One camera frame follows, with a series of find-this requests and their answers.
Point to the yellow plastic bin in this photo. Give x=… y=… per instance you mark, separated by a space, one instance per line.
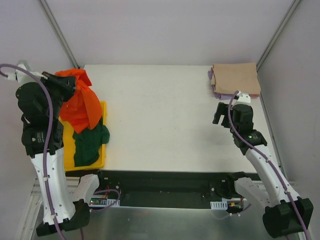
x=70 y=150

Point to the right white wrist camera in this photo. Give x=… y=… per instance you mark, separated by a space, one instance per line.
x=243 y=99

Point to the orange t-shirt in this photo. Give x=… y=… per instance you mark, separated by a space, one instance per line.
x=83 y=110

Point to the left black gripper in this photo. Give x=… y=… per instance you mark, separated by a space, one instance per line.
x=66 y=83

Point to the right white cable duct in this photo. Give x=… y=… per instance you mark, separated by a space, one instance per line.
x=219 y=205

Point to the folded lavender t-shirt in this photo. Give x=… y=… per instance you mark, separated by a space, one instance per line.
x=217 y=95

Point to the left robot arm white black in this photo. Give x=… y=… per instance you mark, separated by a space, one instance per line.
x=41 y=101

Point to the right aluminium frame post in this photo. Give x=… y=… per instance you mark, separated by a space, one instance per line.
x=281 y=27

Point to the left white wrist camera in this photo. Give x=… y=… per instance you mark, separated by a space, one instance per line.
x=22 y=73

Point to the aluminium frame post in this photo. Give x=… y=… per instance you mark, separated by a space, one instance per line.
x=281 y=27
x=58 y=33

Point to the folded tan t-shirt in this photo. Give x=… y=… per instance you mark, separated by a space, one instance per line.
x=232 y=77

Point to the left aluminium frame post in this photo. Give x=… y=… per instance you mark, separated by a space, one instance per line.
x=58 y=33

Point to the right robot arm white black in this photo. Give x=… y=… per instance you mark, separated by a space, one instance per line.
x=283 y=210

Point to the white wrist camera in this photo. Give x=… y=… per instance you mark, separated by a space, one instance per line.
x=243 y=99
x=22 y=73

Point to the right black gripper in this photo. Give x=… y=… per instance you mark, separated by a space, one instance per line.
x=224 y=114

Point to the left white cable duct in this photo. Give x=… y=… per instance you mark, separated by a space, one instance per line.
x=102 y=203

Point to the green t-shirt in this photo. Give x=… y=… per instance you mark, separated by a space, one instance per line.
x=88 y=143

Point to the white cable duct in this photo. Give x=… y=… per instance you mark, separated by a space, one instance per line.
x=102 y=203
x=219 y=205

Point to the folded pink t-shirt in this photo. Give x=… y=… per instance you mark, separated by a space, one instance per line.
x=254 y=95

